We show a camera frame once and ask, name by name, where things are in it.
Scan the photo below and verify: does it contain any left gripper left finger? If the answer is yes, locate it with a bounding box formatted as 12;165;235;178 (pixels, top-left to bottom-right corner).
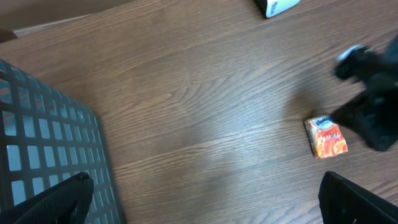
1;172;94;224

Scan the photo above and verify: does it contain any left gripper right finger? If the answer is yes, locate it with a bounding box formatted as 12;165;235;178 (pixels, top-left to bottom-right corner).
318;171;397;224

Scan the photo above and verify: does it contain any white barcode scanner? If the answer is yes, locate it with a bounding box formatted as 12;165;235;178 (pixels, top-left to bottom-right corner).
256;0;300;19

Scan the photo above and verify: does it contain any orange packet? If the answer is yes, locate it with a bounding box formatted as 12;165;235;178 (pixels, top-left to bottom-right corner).
304;115;348;159

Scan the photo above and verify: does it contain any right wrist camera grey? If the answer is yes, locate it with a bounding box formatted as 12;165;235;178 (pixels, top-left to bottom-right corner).
334;44;377;80

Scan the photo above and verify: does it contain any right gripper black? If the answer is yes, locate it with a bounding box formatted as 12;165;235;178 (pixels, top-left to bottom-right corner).
330;72;397;151

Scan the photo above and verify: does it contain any grey plastic mesh basket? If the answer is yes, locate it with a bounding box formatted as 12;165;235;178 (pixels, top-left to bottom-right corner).
1;62;125;223

